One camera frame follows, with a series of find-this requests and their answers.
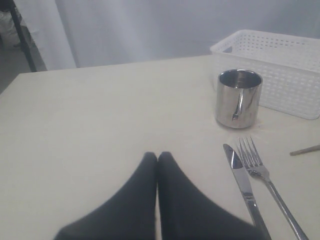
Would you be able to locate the grey backdrop curtain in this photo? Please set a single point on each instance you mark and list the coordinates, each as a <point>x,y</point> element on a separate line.
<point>86,33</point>

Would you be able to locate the silver metal table knife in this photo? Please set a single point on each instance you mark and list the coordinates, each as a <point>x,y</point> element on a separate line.
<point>244,185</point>

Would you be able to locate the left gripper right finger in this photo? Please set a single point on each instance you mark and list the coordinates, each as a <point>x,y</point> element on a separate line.
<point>188,214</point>

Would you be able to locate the silver metal fork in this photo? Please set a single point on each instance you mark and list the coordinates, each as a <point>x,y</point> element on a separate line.
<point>253,163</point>

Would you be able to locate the white perforated plastic basket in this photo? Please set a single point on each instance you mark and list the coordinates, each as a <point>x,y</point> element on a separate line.
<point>288,64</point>

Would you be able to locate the black metal stand leg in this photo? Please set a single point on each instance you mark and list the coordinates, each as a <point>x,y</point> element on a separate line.
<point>24,45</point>

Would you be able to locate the silver foil packet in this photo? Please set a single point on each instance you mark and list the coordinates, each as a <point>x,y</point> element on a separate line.
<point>238,95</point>

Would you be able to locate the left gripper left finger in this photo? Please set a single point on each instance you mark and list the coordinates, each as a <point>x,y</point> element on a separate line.
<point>128,215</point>

